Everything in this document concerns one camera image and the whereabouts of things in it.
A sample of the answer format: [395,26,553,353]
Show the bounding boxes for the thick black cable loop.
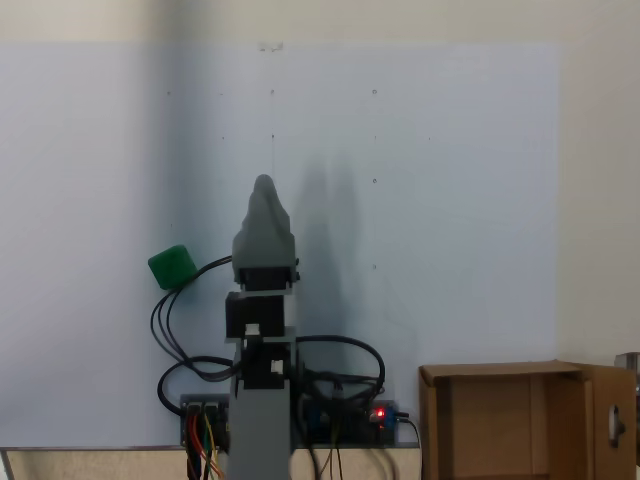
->
[157,355,236,416]

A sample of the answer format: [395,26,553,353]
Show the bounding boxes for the black power cable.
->
[398,416,424,480]

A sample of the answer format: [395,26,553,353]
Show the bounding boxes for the thin black gripper wires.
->
[151,255,237,384]

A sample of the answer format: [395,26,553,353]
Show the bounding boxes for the green dice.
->
[147,244,200,290]

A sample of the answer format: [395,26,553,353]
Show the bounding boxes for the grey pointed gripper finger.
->
[243,173,293,226]

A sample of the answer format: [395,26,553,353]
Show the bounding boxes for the thin yellow wire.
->
[325,394,344,480]

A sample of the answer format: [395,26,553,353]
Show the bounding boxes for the circuit board with red light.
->
[179,393,412,448]

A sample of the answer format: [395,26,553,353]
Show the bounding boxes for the brown cardboard box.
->
[418,359,637,480]

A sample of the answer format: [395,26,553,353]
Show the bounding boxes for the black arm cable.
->
[297,335,387,402]

